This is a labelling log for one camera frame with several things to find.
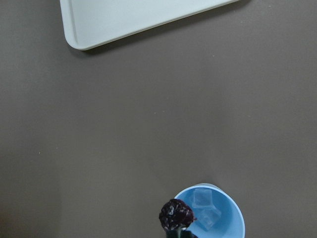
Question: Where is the clear ice cube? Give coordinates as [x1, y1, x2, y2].
[192, 187, 213, 208]
[196, 208, 222, 231]

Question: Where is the dark cherry pair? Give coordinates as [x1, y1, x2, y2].
[158, 198, 197, 238]

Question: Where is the light blue cup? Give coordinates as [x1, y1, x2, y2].
[175, 183, 245, 238]

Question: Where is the beige rabbit tray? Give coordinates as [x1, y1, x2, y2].
[60, 0, 232, 51]

